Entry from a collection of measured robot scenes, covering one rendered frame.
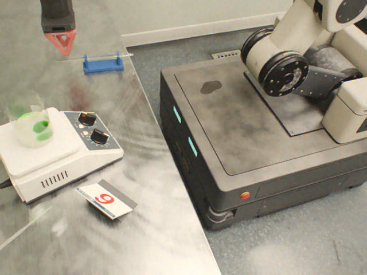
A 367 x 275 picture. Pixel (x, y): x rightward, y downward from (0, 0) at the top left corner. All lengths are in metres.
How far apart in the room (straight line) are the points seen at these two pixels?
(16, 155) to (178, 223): 0.30
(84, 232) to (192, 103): 0.87
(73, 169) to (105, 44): 0.46
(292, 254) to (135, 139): 0.96
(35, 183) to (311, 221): 1.23
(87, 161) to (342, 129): 0.96
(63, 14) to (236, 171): 0.72
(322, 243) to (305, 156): 0.43
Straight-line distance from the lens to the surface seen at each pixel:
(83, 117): 0.70
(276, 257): 1.48
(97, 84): 0.87
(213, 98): 1.41
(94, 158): 0.65
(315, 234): 1.58
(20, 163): 0.62
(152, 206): 0.64
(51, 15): 0.81
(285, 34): 1.22
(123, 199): 0.64
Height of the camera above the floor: 1.31
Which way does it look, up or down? 50 degrees down
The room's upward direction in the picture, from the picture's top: 6 degrees clockwise
